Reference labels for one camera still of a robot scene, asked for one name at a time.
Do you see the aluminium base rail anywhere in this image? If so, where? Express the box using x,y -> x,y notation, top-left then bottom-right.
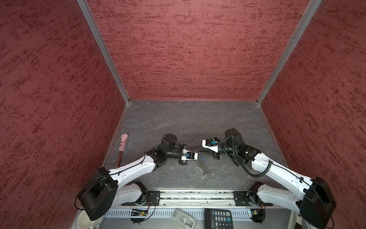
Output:
125,188 -> 308,208

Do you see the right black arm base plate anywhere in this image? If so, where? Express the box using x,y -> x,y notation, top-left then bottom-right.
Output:
233,191 -> 273,207

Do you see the pink paw back scratcher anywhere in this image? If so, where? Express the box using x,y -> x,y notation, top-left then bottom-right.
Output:
115,133 -> 129,168

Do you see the grey plastic device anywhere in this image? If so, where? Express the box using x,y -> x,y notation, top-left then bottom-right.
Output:
172,209 -> 196,229

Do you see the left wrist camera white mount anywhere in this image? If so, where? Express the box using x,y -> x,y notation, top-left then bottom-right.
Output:
181,149 -> 198,160

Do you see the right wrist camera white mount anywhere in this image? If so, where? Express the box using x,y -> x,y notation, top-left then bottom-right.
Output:
202,139 -> 219,153

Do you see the white ceramic mug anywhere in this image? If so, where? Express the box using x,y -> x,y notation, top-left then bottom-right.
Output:
77,210 -> 104,229

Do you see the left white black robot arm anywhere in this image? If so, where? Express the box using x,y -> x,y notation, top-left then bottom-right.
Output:
76,134 -> 201,221

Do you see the black desk calculator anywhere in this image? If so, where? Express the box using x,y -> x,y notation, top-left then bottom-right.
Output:
204,209 -> 234,229

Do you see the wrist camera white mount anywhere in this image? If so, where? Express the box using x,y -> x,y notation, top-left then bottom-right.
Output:
202,139 -> 219,153
181,149 -> 198,160

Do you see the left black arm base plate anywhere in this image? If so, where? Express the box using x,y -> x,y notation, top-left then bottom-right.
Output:
135,191 -> 161,206

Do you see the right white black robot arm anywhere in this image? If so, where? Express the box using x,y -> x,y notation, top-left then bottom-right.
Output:
202,128 -> 336,229

